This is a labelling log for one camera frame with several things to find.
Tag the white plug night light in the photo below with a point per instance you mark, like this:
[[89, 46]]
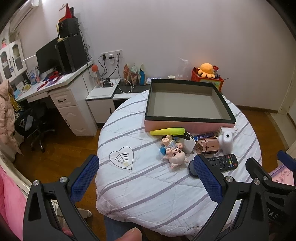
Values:
[[226, 142]]

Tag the blue gold foil box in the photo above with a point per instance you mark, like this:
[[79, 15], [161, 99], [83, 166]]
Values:
[[205, 135]]

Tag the black TV remote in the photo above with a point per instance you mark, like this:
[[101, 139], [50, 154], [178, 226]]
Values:
[[224, 163]]

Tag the white desk with drawers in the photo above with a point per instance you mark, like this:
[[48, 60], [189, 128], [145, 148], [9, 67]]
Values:
[[69, 96]]

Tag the pink bedding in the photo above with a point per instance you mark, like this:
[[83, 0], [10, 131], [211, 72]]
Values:
[[13, 204]]

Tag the pink padded jacket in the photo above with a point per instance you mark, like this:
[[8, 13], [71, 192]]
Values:
[[8, 117]]

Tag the pink pig doll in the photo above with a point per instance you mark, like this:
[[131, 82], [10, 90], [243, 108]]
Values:
[[176, 156]]

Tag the yellow highlighter marker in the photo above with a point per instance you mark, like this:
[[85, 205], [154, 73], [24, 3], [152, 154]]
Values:
[[168, 131]]

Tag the black speaker box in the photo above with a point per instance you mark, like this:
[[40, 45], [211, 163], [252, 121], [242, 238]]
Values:
[[68, 27]]

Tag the snack bags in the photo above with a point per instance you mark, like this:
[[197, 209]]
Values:
[[134, 75]]

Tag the red toy crate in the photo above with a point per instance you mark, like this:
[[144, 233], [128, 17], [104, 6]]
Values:
[[217, 82]]

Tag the wall power strip outlet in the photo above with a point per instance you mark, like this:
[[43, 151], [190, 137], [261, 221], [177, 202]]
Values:
[[113, 56]]

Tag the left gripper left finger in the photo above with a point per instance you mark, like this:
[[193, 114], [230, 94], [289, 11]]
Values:
[[40, 221]]

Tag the person left hand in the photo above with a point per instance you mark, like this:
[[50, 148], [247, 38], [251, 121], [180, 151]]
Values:
[[133, 234]]

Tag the black computer tower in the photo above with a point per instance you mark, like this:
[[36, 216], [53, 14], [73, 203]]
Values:
[[72, 55]]

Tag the white glass cabinet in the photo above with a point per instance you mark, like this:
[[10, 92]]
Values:
[[12, 61]]

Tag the black computer monitor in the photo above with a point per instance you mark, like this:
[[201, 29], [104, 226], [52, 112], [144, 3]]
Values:
[[48, 57]]

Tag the white square power adapter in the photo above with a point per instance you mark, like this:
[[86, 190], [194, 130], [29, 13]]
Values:
[[227, 129]]

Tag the black round disc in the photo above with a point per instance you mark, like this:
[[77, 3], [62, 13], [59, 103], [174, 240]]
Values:
[[192, 171]]

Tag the orange capped bottle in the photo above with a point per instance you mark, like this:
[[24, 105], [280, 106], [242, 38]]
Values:
[[97, 76]]

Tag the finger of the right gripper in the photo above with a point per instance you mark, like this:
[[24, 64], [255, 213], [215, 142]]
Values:
[[256, 171], [285, 158]]

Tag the clear plastic bag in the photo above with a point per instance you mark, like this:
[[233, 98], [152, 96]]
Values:
[[184, 69]]

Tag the black office chair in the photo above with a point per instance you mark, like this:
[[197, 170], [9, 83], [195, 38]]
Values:
[[35, 125]]

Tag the white USB charger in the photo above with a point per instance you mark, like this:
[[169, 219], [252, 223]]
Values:
[[188, 145]]

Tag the orange octopus plush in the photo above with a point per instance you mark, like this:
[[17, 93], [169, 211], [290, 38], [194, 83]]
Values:
[[206, 70]]

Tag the blue rectangular case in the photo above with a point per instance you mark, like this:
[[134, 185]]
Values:
[[167, 142]]

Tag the white low cabinet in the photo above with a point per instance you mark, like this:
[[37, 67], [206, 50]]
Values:
[[103, 101]]

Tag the wall air conditioner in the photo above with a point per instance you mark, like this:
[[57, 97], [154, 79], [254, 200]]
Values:
[[25, 10]]

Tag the pink black-rimmed storage box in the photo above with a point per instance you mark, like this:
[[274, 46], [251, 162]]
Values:
[[195, 106]]

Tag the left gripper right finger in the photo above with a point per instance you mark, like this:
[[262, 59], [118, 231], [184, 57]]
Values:
[[251, 222]]

